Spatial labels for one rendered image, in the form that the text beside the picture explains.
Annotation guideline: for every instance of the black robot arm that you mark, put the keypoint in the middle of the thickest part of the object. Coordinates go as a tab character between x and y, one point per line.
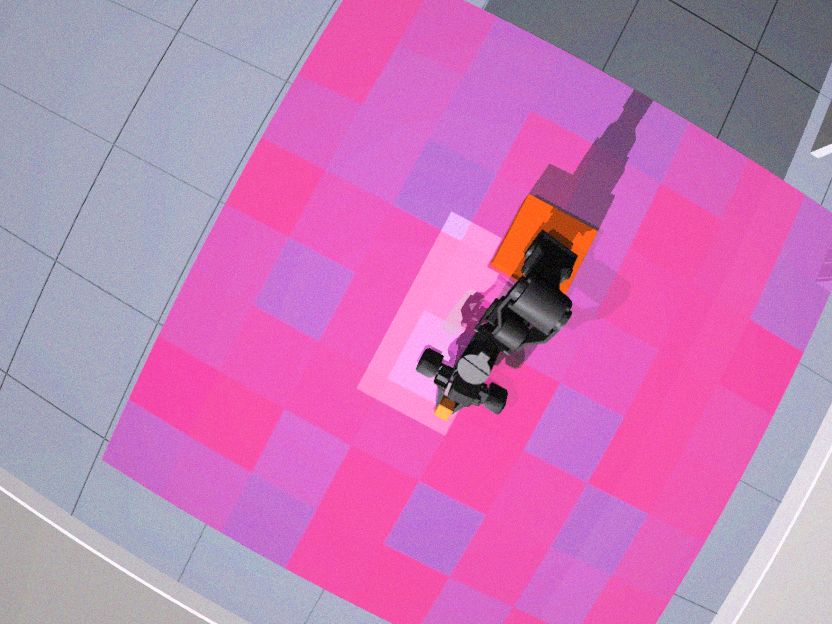
535	299

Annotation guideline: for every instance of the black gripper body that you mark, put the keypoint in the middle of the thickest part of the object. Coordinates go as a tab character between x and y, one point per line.
431	364

